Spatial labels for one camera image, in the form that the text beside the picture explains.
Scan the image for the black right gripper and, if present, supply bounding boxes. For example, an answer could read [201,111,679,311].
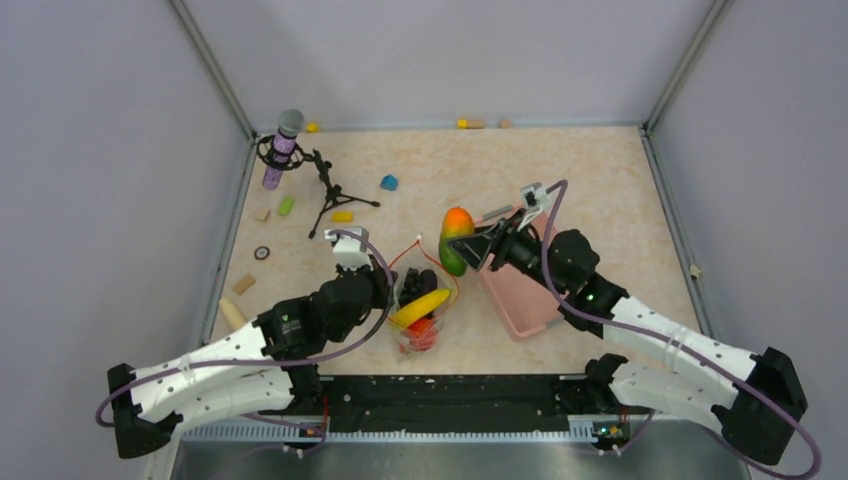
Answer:
[448,207,568,296]

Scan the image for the toy mango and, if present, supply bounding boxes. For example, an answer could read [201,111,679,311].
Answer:
[438,207,475,277]

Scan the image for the toy purple eggplant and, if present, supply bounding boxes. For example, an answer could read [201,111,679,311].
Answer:
[420,269,439,295]

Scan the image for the clear orange zip bag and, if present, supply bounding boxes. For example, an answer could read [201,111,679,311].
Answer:
[389,235,459,357]

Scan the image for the toy banana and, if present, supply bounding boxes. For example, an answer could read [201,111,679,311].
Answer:
[389,288,451,329]

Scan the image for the pink plastic basket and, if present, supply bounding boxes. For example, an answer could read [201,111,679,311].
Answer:
[476,205,571,342]

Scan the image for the toy black grapes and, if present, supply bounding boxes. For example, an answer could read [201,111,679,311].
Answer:
[398,268,423,306]

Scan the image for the toy red tomato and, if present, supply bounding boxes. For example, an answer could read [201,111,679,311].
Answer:
[401,318,439,352]

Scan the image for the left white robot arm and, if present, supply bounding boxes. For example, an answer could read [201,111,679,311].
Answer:
[107,265,397,459]

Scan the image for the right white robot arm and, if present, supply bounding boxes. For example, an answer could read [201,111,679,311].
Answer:
[446,219,808,466]

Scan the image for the cream wooden cylinder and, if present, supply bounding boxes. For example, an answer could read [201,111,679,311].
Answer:
[218,297,246,331]

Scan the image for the tan wooden block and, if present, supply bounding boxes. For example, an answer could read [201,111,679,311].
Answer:
[231,274,256,296]

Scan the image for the blue block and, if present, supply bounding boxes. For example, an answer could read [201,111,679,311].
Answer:
[379,174,399,191]

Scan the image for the green block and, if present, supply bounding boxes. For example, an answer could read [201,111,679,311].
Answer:
[276,196,295,216]

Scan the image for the black microphone tripod stand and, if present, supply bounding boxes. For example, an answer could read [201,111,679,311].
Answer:
[257,135,381,239]

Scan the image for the purple microphone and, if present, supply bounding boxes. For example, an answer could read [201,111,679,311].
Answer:
[260,108,305,191]

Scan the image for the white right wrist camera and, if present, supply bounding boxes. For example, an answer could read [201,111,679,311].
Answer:
[518,182,552,231]

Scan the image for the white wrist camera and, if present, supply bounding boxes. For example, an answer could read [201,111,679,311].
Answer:
[324,226,372,271]
[518,182,552,231]

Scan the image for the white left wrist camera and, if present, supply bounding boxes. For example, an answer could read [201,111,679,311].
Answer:
[324,226,372,271]

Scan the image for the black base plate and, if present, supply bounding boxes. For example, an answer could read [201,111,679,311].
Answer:
[279,374,639,434]

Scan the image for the yellow tan cylinder at wall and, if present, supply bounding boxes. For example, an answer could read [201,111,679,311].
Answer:
[456,118,486,130]

